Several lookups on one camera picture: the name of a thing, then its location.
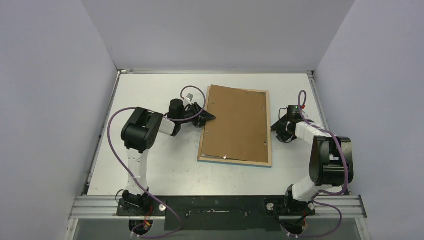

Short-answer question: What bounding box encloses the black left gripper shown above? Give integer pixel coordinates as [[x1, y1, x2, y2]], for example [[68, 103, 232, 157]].
[[178, 102, 216, 127]]

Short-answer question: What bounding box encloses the brown cardboard backing board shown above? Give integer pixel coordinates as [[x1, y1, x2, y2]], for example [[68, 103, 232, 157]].
[[200, 84, 269, 164]]

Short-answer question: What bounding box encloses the wooden picture frame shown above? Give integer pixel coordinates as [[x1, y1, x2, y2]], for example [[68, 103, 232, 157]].
[[197, 86, 274, 168]]

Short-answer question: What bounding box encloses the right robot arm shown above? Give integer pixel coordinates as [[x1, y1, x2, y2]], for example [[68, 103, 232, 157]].
[[271, 105, 354, 215]]

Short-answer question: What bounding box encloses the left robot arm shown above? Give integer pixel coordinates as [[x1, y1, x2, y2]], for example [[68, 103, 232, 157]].
[[120, 99, 216, 216]]

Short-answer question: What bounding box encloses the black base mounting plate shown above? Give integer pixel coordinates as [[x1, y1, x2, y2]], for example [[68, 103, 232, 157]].
[[116, 195, 316, 232]]

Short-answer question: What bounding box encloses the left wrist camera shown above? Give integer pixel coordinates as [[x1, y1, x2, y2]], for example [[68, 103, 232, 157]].
[[184, 93, 194, 104]]

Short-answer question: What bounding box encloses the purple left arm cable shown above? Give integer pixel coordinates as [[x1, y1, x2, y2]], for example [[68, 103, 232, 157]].
[[106, 85, 208, 239]]

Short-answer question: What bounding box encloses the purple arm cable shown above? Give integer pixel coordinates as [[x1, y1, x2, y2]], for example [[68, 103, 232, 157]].
[[281, 90, 350, 239], [106, 85, 208, 239]]

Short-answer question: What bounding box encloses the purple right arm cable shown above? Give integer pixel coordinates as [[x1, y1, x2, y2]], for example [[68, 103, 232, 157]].
[[281, 90, 350, 239]]

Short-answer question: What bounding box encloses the aluminium front rail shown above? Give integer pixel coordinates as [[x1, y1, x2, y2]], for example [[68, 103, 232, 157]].
[[69, 195, 368, 220]]

